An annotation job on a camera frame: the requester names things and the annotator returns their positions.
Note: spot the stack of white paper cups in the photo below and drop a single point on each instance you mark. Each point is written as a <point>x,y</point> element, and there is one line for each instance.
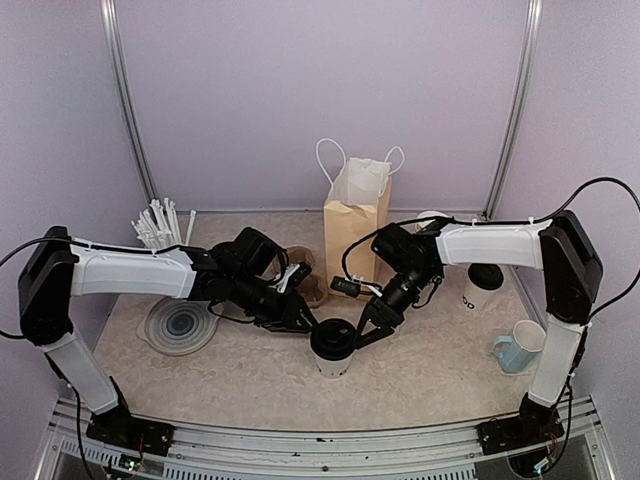
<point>426,218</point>

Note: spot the aluminium front frame rail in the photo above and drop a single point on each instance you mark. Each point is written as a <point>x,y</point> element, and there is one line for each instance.
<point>578,449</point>

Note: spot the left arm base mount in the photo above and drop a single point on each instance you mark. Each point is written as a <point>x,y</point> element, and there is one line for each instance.
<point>118,427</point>

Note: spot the left aluminium corner post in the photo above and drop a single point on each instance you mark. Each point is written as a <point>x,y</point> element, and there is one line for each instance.
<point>115,47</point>

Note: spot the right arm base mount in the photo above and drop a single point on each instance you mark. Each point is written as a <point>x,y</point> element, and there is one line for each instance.
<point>532,424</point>

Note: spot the brown paper takeout bag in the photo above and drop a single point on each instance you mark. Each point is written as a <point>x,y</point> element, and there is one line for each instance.
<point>357,202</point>

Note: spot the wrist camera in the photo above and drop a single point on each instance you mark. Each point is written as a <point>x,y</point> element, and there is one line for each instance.
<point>348,288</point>
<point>293,275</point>

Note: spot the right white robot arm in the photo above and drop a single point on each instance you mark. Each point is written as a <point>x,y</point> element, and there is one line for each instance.
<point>558,246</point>

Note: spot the right aluminium corner post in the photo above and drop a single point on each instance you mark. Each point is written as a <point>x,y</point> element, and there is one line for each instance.
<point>524,71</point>

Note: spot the white paper coffee cup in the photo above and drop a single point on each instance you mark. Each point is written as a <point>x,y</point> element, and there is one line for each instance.
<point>476,298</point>
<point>333,369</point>

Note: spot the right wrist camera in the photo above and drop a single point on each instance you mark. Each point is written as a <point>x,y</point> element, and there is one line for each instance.
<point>348,288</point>

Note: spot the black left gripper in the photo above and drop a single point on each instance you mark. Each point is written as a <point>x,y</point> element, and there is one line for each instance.
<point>290,315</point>

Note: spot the black coffee cup lid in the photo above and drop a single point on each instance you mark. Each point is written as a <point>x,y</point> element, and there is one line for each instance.
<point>487,277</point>
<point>333,339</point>

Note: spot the aluminium corner post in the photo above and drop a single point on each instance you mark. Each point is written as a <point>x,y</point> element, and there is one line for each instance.
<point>524,71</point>
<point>115,47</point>

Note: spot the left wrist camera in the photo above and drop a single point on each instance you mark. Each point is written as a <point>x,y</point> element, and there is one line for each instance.
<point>293,275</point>

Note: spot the light blue mug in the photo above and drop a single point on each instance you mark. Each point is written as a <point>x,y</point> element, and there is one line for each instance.
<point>518,349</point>

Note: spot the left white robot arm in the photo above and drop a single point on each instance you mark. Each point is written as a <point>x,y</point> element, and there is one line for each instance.
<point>61,269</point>

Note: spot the brown cardboard cup carrier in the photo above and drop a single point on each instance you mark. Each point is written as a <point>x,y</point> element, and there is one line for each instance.
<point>313,288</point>

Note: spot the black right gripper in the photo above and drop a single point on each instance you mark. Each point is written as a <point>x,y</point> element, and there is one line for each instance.
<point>384,317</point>

